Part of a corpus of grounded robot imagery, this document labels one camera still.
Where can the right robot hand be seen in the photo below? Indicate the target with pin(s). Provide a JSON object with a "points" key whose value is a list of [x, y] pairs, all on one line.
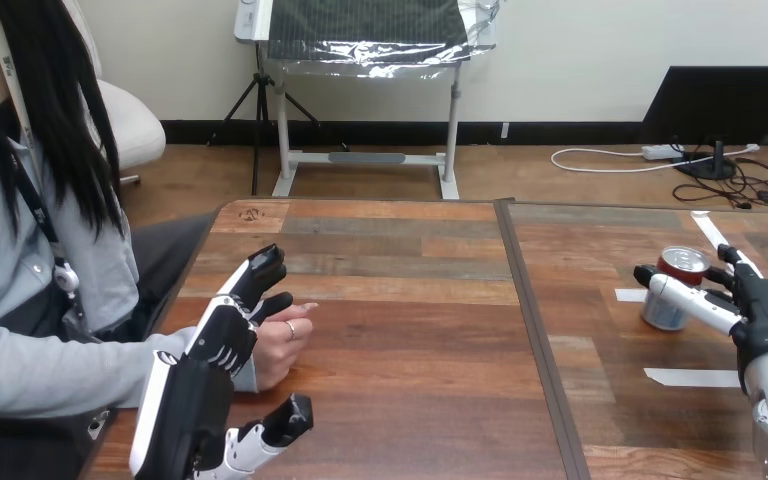
{"points": [[765, 311]]}

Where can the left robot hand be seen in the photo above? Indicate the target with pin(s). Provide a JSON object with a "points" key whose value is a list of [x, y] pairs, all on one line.
{"points": [[192, 404]]}

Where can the person's hand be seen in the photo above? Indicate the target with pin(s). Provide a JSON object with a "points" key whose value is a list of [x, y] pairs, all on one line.
{"points": [[276, 351]]}

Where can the red and white drink can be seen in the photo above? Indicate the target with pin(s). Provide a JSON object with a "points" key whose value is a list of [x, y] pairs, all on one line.
{"points": [[677, 278]]}

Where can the person's forearm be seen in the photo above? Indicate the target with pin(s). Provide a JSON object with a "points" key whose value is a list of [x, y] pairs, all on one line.
{"points": [[66, 371]]}

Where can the person's body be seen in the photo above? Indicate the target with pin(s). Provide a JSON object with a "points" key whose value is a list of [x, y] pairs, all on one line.
{"points": [[20, 218]]}

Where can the white power strip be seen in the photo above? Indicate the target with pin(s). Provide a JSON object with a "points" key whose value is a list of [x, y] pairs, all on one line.
{"points": [[661, 152]]}

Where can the white desk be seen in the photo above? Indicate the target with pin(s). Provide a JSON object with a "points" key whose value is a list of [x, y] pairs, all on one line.
{"points": [[364, 159]]}

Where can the dark screen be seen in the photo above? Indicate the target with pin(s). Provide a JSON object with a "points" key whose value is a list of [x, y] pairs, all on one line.
{"points": [[728, 99]]}

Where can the black tripod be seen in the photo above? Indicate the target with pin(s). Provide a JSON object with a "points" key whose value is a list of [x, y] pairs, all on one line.
{"points": [[262, 106]]}

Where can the white cushioned chair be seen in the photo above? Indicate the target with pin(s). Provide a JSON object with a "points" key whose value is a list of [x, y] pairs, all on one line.
{"points": [[131, 126]]}

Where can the foil sheet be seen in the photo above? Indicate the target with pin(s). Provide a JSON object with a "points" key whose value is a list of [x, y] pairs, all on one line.
{"points": [[384, 52]]}

